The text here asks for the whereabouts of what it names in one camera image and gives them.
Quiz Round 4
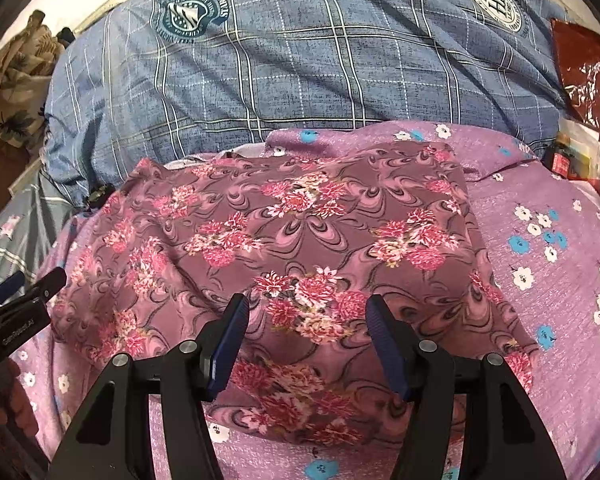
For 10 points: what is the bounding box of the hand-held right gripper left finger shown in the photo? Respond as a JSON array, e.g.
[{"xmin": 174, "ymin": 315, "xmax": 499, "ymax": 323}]
[{"xmin": 45, "ymin": 293, "xmax": 249, "ymax": 480}]

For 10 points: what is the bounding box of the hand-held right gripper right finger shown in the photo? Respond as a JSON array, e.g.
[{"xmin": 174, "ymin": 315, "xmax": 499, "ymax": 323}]
[{"xmin": 365, "ymin": 293, "xmax": 568, "ymax": 480}]

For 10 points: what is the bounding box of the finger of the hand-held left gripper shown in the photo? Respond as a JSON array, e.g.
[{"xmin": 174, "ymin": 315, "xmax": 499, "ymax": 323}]
[
  {"xmin": 24, "ymin": 266, "xmax": 67, "ymax": 302},
  {"xmin": 0, "ymin": 270, "xmax": 27, "ymax": 308}
]

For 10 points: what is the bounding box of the pink floral garment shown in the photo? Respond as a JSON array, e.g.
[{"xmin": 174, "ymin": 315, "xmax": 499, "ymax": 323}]
[{"xmin": 50, "ymin": 142, "xmax": 538, "ymax": 448}]

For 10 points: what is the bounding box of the person's left hand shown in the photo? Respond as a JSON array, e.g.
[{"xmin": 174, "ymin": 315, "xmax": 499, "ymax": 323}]
[{"xmin": 0, "ymin": 357, "xmax": 40, "ymax": 443}]

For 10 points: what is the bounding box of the purple floral bed sheet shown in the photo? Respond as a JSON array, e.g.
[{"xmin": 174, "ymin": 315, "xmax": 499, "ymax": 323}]
[{"xmin": 10, "ymin": 122, "xmax": 600, "ymax": 480}]

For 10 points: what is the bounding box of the beige leaf-pattern cloth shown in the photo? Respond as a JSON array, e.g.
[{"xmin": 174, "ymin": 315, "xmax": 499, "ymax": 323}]
[{"xmin": 0, "ymin": 10, "xmax": 66, "ymax": 150}]

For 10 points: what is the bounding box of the dark bottle with red label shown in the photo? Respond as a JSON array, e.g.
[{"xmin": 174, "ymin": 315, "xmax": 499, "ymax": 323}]
[{"xmin": 542, "ymin": 132, "xmax": 588, "ymax": 181}]

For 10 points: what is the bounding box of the yellow box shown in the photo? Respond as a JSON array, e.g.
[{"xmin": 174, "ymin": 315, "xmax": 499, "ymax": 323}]
[{"xmin": 572, "ymin": 147, "xmax": 595, "ymax": 180}]

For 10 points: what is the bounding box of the blue plaid quilt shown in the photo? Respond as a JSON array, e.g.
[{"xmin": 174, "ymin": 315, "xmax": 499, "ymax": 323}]
[{"xmin": 42, "ymin": 0, "xmax": 573, "ymax": 206}]

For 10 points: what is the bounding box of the red plastic bag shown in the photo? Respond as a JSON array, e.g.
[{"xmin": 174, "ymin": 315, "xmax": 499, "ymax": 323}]
[{"xmin": 550, "ymin": 17, "xmax": 600, "ymax": 131}]

